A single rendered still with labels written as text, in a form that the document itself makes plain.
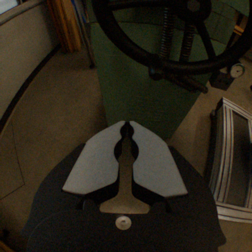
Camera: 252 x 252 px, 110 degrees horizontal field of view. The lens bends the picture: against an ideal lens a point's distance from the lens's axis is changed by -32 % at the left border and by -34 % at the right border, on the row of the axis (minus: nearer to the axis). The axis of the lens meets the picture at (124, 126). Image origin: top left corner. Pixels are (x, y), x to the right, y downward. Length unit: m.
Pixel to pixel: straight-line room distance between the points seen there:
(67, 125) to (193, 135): 0.96
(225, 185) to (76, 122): 1.07
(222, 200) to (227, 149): 0.30
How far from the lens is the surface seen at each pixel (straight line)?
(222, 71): 0.51
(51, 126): 1.10
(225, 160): 0.83
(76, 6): 1.24
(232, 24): 0.48
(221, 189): 0.78
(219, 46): 0.49
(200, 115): 1.19
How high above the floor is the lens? 0.82
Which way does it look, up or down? 61 degrees down
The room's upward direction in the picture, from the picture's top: straight up
